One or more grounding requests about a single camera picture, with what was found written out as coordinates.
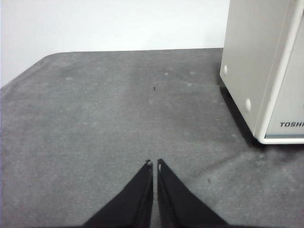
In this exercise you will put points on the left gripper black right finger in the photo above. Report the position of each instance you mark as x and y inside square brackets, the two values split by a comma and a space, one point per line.
[175, 204]

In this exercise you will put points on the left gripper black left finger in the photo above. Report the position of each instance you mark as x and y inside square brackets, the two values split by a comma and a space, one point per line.
[133, 204]

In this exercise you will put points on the cream Toshiba toaster oven body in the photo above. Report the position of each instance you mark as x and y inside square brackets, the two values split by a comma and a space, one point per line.
[249, 47]

